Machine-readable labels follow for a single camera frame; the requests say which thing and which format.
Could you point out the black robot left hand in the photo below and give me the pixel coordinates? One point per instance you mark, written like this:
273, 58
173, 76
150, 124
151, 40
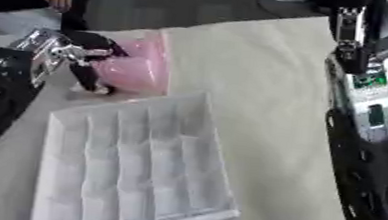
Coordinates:
89, 41

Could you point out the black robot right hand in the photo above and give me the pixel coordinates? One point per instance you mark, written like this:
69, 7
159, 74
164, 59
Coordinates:
381, 18

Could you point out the pink plastic bag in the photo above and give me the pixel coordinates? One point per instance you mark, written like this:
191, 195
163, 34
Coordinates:
131, 68

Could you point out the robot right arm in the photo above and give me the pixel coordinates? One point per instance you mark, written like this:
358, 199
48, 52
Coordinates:
373, 171

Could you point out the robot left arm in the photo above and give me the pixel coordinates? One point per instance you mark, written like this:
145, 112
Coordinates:
7, 79

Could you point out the white compartment box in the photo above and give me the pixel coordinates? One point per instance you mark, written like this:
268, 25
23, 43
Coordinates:
135, 150

